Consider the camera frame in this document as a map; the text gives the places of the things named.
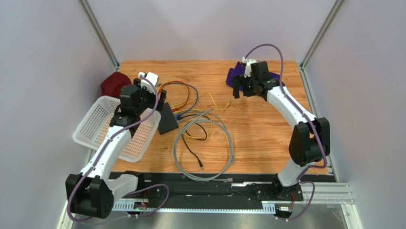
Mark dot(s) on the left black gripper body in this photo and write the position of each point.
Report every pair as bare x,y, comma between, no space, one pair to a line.
147,98

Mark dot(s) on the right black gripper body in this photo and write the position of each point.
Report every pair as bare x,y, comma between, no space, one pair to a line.
240,83

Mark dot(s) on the black network switch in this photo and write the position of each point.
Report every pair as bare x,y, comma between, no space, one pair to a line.
168,121

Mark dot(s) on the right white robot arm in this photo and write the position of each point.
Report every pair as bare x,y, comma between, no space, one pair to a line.
310,140

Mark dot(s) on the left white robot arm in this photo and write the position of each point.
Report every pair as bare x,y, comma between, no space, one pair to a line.
90,194

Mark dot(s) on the dark red cloth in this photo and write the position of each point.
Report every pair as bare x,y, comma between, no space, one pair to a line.
113,84

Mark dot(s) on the white plastic basket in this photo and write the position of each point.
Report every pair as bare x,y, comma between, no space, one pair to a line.
93,128

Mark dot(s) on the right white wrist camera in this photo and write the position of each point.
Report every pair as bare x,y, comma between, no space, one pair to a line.
247,64

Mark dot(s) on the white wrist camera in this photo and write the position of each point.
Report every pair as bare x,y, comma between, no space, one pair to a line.
149,81
247,64

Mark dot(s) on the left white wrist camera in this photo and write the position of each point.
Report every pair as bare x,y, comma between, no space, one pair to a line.
149,81

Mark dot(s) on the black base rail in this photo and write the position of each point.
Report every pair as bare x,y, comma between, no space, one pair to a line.
206,192

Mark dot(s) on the aluminium frame rail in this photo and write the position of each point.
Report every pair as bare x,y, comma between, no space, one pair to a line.
317,193

